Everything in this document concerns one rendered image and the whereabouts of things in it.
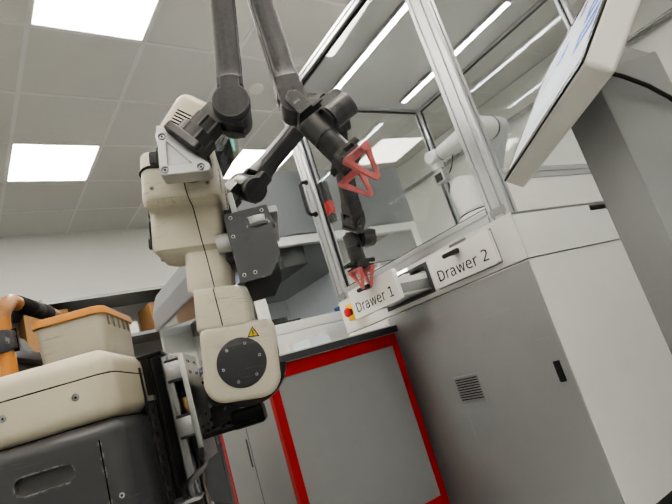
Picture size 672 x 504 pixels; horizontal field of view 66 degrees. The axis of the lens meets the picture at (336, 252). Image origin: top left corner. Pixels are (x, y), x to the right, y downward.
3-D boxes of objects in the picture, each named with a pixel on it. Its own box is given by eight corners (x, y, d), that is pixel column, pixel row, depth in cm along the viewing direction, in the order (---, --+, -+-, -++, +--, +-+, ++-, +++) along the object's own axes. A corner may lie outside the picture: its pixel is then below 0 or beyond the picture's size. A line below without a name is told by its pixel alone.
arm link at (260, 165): (311, 82, 166) (331, 82, 159) (333, 114, 175) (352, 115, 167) (222, 186, 155) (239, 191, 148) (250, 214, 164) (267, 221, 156)
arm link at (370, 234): (341, 213, 188) (357, 218, 181) (365, 211, 195) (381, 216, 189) (339, 245, 191) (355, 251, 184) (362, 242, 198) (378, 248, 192)
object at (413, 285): (401, 295, 177) (395, 278, 179) (360, 313, 198) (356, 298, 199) (478, 277, 200) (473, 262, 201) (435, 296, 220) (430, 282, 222)
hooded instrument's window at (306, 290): (263, 338, 249) (240, 250, 259) (172, 388, 392) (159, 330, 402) (433, 298, 314) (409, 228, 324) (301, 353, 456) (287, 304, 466)
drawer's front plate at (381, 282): (401, 298, 175) (391, 268, 177) (355, 319, 198) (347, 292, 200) (405, 298, 176) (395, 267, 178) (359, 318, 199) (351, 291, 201)
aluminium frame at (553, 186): (509, 212, 154) (398, -68, 177) (337, 303, 236) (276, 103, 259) (659, 193, 208) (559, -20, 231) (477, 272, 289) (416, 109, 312)
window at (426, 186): (488, 208, 163) (392, -39, 184) (347, 287, 231) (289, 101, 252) (489, 208, 163) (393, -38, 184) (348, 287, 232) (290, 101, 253)
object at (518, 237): (528, 257, 151) (510, 211, 154) (347, 333, 233) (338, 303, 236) (675, 226, 205) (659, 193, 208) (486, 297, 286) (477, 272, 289)
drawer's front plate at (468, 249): (499, 262, 158) (486, 229, 160) (436, 289, 181) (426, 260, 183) (502, 261, 159) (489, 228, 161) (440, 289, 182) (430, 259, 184)
